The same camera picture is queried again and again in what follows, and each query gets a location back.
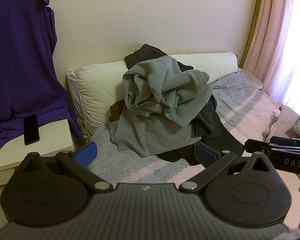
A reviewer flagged pink grey striped blanket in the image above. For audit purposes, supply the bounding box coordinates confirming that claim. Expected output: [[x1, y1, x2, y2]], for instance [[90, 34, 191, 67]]
[[86, 71, 300, 183]]

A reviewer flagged white pillow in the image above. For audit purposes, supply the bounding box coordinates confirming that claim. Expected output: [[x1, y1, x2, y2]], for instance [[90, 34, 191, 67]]
[[66, 51, 238, 140]]

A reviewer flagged black phone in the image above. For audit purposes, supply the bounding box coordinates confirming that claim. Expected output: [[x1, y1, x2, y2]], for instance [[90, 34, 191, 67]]
[[24, 114, 40, 146]]

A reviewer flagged grey garment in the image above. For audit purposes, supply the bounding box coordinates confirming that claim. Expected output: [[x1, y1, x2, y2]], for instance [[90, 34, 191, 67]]
[[109, 104, 203, 157]]

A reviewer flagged pink curtain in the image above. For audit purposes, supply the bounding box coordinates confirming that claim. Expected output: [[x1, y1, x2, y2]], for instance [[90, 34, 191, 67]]
[[240, 0, 300, 117]]

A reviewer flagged grey sweatshirt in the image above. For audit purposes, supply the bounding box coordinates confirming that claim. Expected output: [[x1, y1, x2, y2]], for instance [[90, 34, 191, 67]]
[[122, 55, 213, 127]]

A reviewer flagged brown garment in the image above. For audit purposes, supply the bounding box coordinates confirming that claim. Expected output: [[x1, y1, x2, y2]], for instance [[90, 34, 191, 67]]
[[109, 101, 124, 123]]

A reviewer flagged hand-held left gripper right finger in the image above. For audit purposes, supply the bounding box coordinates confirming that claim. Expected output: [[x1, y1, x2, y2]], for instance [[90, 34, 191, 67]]
[[179, 142, 278, 193]]

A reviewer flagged black garment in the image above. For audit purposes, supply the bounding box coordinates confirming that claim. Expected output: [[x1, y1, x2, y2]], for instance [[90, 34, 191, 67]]
[[124, 44, 194, 73], [156, 95, 245, 166]]

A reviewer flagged white round cushion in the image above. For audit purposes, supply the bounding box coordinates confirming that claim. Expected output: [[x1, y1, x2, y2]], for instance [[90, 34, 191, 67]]
[[236, 67, 264, 90]]

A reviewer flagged folded beige blanket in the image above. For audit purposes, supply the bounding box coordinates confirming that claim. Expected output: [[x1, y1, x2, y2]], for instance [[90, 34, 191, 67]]
[[264, 104, 300, 142]]

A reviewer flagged purple garment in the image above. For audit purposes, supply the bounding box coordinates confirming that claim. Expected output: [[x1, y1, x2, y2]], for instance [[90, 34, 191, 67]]
[[0, 0, 83, 150]]

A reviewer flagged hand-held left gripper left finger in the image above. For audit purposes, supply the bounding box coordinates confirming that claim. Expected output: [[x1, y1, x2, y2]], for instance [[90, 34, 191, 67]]
[[19, 141, 113, 193]]

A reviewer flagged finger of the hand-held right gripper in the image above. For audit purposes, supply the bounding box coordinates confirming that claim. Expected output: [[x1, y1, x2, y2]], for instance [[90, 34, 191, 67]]
[[269, 136, 300, 147], [244, 139, 300, 155]]

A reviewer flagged white nightstand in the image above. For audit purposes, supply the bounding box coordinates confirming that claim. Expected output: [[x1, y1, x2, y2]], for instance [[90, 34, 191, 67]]
[[0, 119, 75, 188]]

